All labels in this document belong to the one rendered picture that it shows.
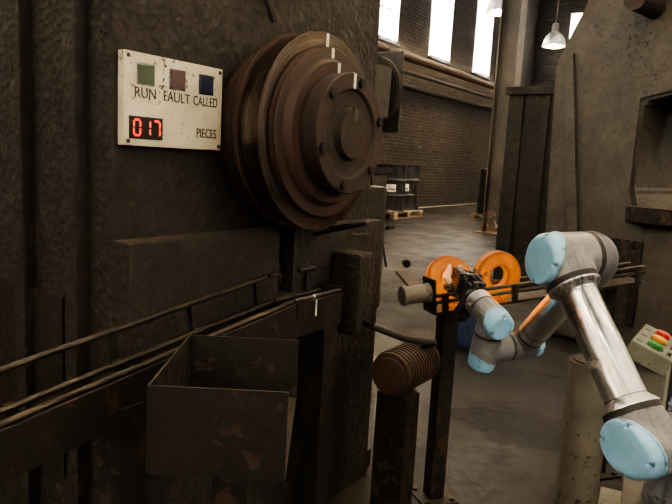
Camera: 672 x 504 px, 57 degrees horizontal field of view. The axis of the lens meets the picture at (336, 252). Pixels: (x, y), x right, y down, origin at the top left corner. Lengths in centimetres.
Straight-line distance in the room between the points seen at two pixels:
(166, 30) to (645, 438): 122
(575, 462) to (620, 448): 68
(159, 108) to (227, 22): 30
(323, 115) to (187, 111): 29
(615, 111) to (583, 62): 37
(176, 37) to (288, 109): 27
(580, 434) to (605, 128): 240
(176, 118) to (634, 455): 112
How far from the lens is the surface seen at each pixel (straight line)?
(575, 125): 410
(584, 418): 197
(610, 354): 138
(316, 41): 152
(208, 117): 143
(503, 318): 165
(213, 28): 149
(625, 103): 400
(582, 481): 205
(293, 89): 141
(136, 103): 131
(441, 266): 193
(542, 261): 144
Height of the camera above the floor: 105
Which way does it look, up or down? 8 degrees down
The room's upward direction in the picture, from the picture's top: 3 degrees clockwise
